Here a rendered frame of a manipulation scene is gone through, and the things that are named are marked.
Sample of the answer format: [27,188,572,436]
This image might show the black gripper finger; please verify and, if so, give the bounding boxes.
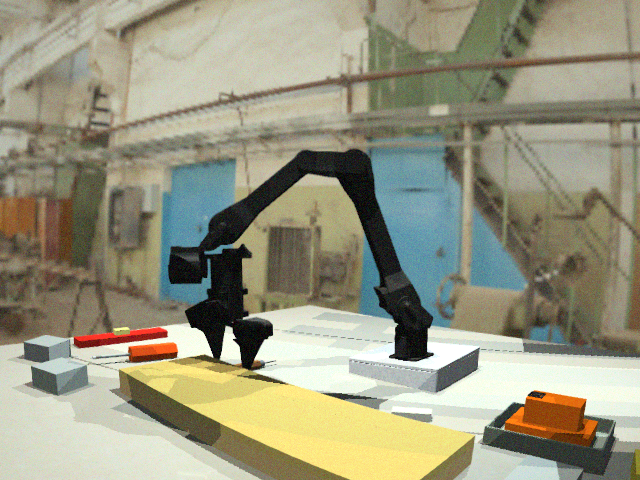
[201,323,226,360]
[233,337,268,371]

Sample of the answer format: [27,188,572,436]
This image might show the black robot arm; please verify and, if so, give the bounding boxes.
[168,149,434,362]

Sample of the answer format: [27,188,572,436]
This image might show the orange-handled awl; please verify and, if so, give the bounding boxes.
[89,343,178,362]

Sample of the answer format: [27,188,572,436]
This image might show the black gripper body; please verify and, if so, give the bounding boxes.
[206,282,273,341]

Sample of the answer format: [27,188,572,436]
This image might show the yellow panel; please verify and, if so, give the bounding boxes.
[119,354,476,480]

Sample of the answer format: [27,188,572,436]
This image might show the red bar with yellow insert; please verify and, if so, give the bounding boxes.
[74,327,168,348]

